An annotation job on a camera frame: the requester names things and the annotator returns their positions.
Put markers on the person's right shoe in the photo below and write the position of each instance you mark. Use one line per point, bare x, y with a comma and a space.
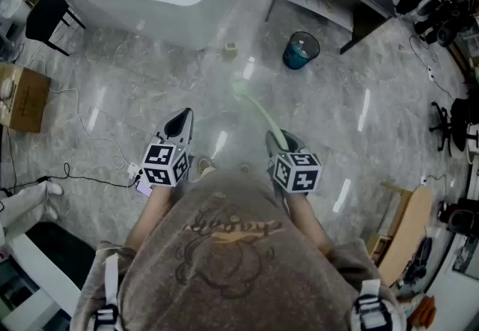
244, 168

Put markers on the pink phone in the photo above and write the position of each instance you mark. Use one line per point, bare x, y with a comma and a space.
144, 189

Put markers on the white low cabinet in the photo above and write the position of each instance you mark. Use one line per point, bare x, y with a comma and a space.
41, 277

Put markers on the person's brown shirt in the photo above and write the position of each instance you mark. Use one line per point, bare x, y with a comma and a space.
224, 277

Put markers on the dark sink cabinet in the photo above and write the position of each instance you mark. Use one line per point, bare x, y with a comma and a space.
370, 18

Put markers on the person's left forearm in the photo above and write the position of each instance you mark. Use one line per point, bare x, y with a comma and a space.
149, 217

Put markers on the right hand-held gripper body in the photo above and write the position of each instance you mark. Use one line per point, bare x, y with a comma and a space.
295, 172

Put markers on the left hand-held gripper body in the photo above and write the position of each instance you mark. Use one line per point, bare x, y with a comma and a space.
161, 163

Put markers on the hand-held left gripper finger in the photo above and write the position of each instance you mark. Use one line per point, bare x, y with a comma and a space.
189, 127
167, 123

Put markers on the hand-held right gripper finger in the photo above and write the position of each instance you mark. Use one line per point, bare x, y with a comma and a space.
272, 144
293, 144

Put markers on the black office chair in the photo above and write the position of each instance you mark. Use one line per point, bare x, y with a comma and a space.
460, 123

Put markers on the wooden bench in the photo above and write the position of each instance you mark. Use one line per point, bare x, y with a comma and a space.
408, 232

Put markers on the person's right forearm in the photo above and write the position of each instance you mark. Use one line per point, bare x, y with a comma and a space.
307, 221

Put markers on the black mesh trash bin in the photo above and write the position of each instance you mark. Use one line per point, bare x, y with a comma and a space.
299, 52

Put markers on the black floor mat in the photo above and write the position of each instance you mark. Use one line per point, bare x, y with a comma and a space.
63, 251

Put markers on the white power strip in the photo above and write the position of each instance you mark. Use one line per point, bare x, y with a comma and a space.
134, 169
423, 180

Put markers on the large cardboard box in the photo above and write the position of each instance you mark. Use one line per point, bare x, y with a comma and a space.
28, 101

